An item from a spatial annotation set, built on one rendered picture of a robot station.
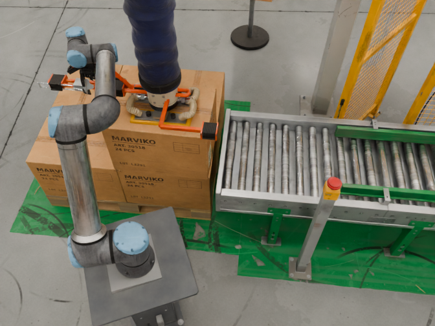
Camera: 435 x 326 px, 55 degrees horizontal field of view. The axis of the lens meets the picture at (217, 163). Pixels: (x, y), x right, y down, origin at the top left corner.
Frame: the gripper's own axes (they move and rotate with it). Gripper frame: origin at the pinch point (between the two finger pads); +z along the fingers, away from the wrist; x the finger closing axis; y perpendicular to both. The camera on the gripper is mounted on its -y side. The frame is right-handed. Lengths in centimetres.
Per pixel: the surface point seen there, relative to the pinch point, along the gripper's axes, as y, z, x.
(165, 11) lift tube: 50, -54, -6
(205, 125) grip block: 69, -2, -24
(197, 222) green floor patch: 60, 108, -21
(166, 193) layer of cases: 40, 76, -18
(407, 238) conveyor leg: 198, 81, -30
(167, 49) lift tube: 49, -33, -4
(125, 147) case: 20.8, 28.6, -18.5
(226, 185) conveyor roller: 81, 53, -22
